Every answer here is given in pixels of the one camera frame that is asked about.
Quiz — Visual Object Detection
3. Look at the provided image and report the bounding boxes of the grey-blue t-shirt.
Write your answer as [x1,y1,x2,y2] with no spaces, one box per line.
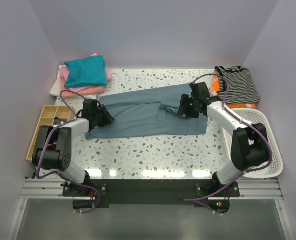
[85,84,208,140]

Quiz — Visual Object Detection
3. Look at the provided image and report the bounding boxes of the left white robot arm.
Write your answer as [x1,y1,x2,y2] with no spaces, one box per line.
[32,99,115,186]

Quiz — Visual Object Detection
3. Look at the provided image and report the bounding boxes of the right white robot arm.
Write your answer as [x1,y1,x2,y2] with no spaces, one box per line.
[177,82,273,197]

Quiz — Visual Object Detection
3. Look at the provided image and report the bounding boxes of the salmon folded t-shirt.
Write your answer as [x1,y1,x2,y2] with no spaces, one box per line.
[61,86,105,98]

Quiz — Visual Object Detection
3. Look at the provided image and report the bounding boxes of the dark items in tray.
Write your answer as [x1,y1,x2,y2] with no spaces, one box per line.
[53,117,64,126]

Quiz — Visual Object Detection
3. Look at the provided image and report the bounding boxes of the teal folded t-shirt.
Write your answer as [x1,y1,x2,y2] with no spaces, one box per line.
[64,55,108,89]

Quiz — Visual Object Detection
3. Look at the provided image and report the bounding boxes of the wooden compartment organizer tray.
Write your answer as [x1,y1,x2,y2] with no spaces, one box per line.
[26,105,74,162]

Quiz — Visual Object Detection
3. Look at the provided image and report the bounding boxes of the white folded t-shirt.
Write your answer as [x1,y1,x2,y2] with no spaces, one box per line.
[49,75,65,98]

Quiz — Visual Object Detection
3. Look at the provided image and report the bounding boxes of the black white striped t-shirt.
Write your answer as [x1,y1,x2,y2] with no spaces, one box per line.
[210,66,260,108]

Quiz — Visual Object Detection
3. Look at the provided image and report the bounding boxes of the light pink folded t-shirt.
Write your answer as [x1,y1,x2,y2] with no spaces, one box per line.
[58,52,113,94]

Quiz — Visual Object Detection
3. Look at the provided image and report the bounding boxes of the white perforated plastic basket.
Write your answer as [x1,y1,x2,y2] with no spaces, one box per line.
[219,108,284,179]

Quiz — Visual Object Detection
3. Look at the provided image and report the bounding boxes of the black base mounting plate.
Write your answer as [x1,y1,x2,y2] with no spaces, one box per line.
[62,178,241,210]

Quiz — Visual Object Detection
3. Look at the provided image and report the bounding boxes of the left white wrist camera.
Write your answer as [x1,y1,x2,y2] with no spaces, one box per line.
[92,94,100,100]

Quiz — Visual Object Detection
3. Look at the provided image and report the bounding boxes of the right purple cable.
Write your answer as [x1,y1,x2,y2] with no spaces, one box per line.
[184,72,274,210]

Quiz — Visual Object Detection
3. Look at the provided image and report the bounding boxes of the purple cable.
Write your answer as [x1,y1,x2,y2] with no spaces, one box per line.
[184,72,274,210]
[35,90,101,215]

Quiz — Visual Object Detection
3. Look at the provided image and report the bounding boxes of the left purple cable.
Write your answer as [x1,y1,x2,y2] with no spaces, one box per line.
[35,90,101,215]

